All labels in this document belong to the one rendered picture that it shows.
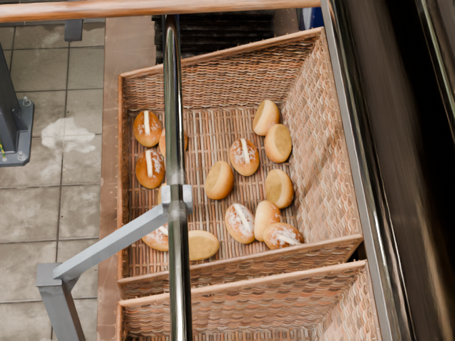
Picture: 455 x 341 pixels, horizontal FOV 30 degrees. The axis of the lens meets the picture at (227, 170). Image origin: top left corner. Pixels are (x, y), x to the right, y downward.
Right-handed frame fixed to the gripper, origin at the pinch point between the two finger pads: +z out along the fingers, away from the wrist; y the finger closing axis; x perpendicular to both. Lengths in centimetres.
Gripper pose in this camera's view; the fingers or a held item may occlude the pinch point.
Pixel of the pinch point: (68, 7)
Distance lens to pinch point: 147.6
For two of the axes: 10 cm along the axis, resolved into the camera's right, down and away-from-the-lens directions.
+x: -10.0, 0.5, -0.4
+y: -0.1, 5.8, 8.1
